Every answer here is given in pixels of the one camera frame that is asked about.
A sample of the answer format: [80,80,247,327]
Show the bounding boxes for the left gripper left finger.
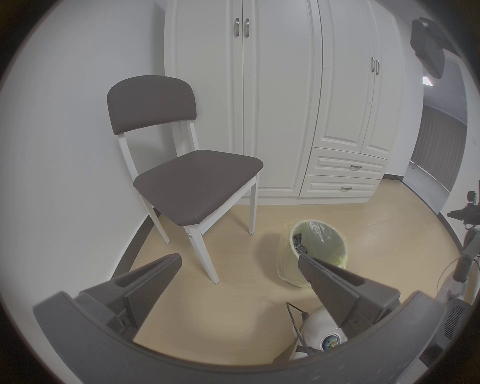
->
[77,253,183,340]

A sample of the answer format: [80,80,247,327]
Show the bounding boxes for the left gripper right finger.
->
[297,253,402,338]

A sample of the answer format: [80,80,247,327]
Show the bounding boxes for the yellow-green plastic bag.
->
[277,218,349,289]

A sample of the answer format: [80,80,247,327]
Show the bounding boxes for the black plastic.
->
[292,232,310,256]

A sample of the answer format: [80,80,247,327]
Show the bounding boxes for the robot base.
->
[290,279,480,376]

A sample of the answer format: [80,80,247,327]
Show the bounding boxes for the white chair grey cushions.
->
[107,75,264,284]

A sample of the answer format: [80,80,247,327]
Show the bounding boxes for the white wardrobe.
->
[164,0,404,205]

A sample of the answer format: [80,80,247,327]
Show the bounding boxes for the black cable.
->
[286,302,313,357]

